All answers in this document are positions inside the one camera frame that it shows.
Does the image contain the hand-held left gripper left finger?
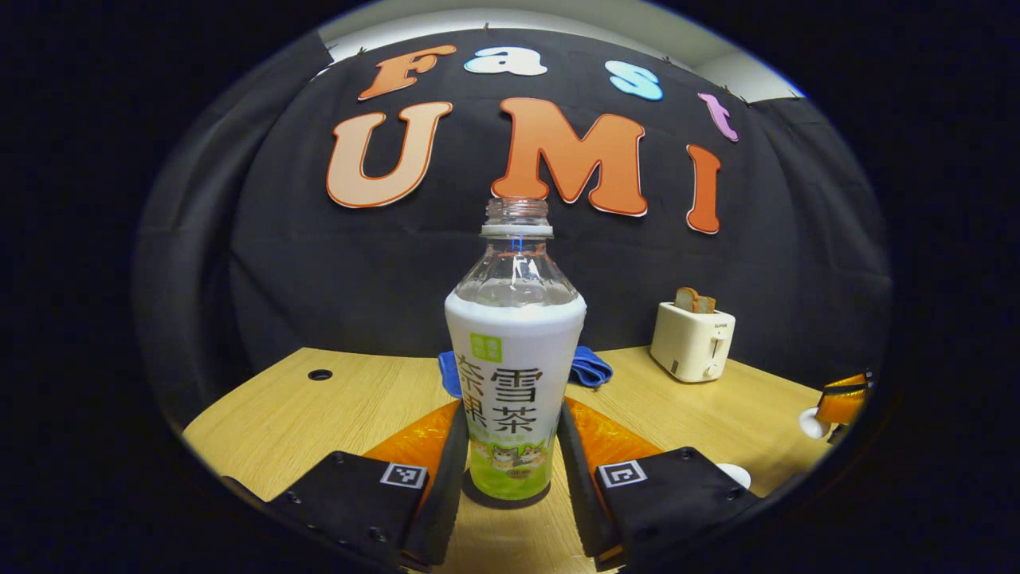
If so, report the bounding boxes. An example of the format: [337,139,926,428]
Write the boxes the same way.
[263,399,469,571]

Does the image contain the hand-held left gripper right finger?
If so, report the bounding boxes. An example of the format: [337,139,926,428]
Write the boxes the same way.
[556,397,762,571]

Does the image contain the clear water bottle white label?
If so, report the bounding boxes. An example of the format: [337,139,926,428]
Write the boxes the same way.
[444,198,588,501]

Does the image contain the blue folded towel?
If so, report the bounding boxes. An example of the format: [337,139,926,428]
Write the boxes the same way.
[437,345,614,398]

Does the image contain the cream white toaster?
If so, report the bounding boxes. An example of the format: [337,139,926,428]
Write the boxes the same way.
[649,301,736,383]

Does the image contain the black backdrop cloth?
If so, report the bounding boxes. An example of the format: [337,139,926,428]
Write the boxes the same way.
[134,30,893,427]

